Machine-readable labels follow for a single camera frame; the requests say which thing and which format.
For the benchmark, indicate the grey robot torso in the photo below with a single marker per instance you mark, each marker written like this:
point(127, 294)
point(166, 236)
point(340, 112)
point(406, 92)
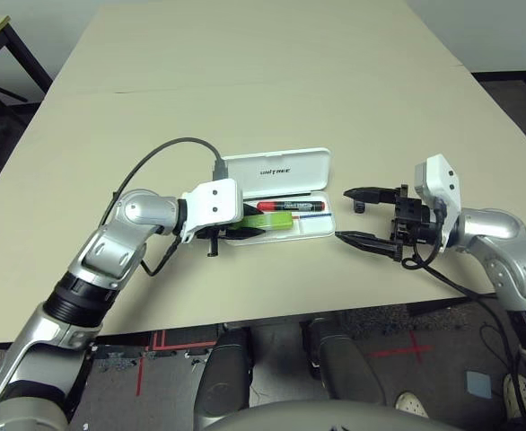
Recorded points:
point(326, 417)

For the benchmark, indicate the small blue floor square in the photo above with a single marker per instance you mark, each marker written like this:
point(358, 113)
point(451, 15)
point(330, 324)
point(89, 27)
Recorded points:
point(478, 384)

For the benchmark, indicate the red floor tape lines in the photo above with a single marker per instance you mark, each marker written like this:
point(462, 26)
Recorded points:
point(160, 341)

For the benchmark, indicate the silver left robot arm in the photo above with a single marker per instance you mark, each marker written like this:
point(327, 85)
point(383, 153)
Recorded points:
point(142, 211)

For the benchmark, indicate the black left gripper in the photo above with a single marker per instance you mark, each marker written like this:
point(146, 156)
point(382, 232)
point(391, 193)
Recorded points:
point(213, 235)

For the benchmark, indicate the red floor tape cross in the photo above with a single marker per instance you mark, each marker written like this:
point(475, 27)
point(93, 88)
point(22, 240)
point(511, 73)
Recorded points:
point(413, 351)

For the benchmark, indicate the dark grey robot left leg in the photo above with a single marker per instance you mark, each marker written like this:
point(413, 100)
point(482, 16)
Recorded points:
point(225, 377)

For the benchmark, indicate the small grey eraser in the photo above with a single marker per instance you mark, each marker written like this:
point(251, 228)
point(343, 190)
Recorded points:
point(360, 207)

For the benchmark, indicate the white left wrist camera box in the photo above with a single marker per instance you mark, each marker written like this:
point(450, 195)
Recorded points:
point(213, 202)

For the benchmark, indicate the red and black marker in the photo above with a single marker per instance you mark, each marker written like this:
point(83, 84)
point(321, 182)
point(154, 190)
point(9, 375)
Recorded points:
point(290, 206)

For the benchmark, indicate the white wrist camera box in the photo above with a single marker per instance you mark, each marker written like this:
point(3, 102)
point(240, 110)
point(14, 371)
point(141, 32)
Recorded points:
point(442, 179)
point(213, 202)

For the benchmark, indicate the white plastic pencil case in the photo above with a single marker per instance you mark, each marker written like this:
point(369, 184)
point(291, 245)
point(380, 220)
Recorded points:
point(290, 173)

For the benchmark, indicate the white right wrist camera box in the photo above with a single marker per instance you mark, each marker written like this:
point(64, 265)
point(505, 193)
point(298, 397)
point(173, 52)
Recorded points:
point(442, 179)

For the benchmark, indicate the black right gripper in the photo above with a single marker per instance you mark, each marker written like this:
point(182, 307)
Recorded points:
point(413, 224)

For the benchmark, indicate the dark grey robot leg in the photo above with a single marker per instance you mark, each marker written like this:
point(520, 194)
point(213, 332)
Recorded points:
point(344, 363)
point(225, 377)

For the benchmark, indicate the dark grey robot right leg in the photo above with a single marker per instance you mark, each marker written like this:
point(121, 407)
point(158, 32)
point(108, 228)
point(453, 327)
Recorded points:
point(344, 363)

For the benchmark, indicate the black framed side table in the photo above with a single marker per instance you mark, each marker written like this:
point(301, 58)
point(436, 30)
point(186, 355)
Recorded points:
point(16, 45)

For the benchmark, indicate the green rectangular eraser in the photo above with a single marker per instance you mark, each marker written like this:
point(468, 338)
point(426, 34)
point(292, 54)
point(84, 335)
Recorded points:
point(272, 221)

